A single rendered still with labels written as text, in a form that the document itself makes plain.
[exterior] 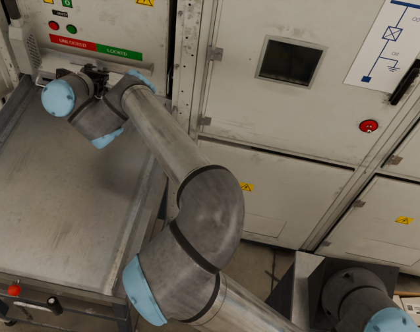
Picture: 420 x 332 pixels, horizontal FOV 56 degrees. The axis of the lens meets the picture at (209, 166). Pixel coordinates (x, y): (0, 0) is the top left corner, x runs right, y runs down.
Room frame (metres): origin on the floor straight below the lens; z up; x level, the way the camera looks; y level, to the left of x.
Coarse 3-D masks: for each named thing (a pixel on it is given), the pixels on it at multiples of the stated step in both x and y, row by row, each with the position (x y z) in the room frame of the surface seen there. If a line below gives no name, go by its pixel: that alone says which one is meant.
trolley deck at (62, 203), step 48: (48, 144) 0.79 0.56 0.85; (144, 144) 0.87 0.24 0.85; (0, 192) 0.57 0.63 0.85; (48, 192) 0.61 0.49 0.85; (96, 192) 0.64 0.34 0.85; (0, 240) 0.42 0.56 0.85; (48, 240) 0.45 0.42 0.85; (96, 240) 0.48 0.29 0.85; (144, 240) 0.53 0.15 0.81; (48, 288) 0.33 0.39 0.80; (96, 288) 0.34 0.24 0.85
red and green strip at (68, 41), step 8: (56, 40) 1.06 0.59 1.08; (64, 40) 1.06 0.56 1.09; (72, 40) 1.05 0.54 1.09; (80, 40) 1.05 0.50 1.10; (80, 48) 1.05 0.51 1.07; (88, 48) 1.05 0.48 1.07; (96, 48) 1.05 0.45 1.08; (104, 48) 1.05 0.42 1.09; (112, 48) 1.05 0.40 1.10; (120, 56) 1.05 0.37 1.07; (128, 56) 1.05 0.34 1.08; (136, 56) 1.05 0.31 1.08
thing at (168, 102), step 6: (42, 72) 1.05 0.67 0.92; (48, 72) 1.05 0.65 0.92; (42, 78) 1.05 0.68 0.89; (48, 78) 1.05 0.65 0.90; (54, 78) 1.05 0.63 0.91; (108, 84) 1.05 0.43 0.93; (108, 90) 1.04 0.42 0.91; (156, 96) 1.04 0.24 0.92; (162, 96) 1.05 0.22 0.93; (168, 96) 1.05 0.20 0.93; (168, 102) 1.04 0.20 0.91; (168, 108) 1.04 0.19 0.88
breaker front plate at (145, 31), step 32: (32, 0) 1.06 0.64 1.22; (96, 0) 1.05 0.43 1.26; (128, 0) 1.05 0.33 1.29; (160, 0) 1.05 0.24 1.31; (64, 32) 1.06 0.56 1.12; (96, 32) 1.05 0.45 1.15; (128, 32) 1.05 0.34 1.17; (160, 32) 1.05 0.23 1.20; (64, 64) 1.06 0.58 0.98; (128, 64) 1.05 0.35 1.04; (160, 64) 1.05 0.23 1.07
